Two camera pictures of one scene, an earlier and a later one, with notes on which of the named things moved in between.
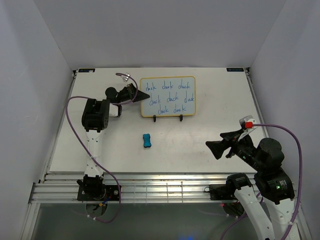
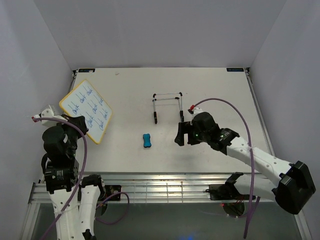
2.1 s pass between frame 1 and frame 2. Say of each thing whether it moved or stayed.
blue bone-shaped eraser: stayed
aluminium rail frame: stayed
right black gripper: moved
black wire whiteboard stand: moved
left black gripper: moved
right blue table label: stayed
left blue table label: stayed
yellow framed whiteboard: moved
